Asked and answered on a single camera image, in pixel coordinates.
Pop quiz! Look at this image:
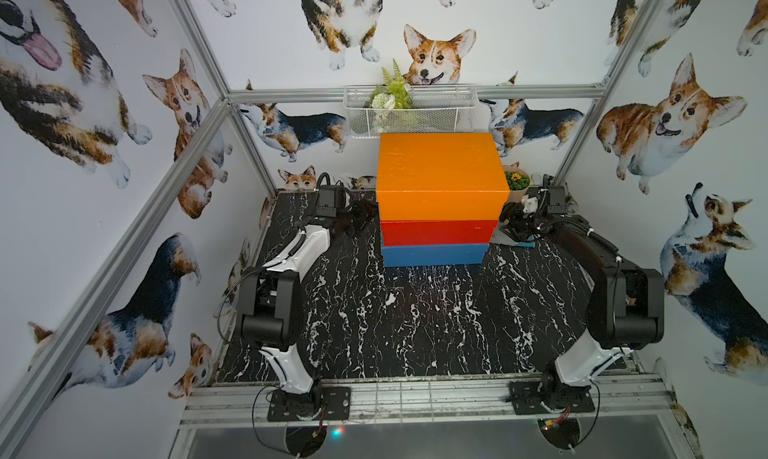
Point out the red shoebox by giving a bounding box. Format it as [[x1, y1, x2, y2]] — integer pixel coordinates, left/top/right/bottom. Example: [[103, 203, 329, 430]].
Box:
[[380, 220, 497, 246]]

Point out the orange shoebox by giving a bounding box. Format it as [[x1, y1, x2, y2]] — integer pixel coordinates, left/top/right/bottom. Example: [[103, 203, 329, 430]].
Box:
[[376, 133, 510, 221]]

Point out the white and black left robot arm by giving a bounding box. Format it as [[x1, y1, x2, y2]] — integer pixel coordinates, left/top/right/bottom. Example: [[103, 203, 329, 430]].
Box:
[[233, 198, 378, 401]]

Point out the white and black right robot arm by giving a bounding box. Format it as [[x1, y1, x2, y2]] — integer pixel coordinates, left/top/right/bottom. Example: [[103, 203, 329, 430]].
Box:
[[500, 203, 664, 400]]

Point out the beige pot with succulent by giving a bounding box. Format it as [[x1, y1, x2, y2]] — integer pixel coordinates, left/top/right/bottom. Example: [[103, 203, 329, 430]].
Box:
[[503, 163, 531, 203]]

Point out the blue shoebox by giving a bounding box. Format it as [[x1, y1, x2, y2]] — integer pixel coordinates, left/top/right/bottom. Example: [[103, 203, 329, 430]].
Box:
[[381, 243, 489, 267]]

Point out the green artificial fern plant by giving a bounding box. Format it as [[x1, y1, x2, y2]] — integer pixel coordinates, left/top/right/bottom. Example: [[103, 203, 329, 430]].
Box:
[[366, 60, 418, 133]]

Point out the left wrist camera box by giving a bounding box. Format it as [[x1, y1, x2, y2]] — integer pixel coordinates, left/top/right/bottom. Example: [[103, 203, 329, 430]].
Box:
[[314, 185, 347, 218]]

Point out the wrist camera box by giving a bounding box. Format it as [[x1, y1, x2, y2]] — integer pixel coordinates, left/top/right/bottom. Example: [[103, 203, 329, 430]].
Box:
[[543, 185, 568, 215], [314, 185, 347, 218]]

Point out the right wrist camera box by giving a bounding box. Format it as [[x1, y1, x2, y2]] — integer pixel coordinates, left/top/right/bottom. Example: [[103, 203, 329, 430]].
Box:
[[543, 185, 568, 215]]

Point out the white wire mesh basket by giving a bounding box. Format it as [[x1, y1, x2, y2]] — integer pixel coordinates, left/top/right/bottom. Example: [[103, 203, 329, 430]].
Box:
[[343, 85, 479, 137]]

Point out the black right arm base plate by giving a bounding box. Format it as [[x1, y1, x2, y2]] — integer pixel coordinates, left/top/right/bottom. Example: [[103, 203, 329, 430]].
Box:
[[506, 381, 596, 416]]

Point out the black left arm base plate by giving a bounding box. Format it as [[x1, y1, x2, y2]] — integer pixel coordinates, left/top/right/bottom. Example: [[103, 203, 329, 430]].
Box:
[[267, 386, 351, 422]]

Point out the aluminium front rail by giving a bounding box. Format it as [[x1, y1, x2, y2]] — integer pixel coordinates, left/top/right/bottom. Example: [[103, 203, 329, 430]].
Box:
[[179, 374, 673, 429]]

